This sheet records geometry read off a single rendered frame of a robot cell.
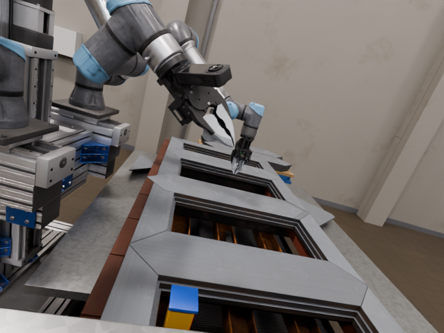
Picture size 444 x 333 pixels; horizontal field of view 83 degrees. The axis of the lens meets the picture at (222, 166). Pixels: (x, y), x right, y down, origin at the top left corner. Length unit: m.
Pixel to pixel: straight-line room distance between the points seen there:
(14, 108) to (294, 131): 3.39
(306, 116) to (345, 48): 0.98
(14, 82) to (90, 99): 0.46
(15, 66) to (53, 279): 0.59
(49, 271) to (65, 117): 0.71
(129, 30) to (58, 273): 0.69
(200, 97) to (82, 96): 0.86
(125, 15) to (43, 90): 0.71
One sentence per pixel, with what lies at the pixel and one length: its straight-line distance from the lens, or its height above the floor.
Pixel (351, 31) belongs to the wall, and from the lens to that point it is 4.03.
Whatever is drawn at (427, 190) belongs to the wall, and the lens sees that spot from 5.04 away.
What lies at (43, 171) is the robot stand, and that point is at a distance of 0.86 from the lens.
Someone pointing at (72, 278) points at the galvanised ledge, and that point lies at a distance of 0.91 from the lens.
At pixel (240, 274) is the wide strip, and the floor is 0.86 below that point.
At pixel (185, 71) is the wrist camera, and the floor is 1.32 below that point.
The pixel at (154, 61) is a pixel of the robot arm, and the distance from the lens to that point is 0.54.
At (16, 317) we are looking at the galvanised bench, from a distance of 0.36.
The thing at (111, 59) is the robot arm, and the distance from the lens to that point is 0.59.
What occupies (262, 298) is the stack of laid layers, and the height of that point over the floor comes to 0.85.
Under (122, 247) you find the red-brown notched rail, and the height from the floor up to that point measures 0.83.
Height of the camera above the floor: 1.32
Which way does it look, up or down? 18 degrees down
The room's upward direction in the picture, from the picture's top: 17 degrees clockwise
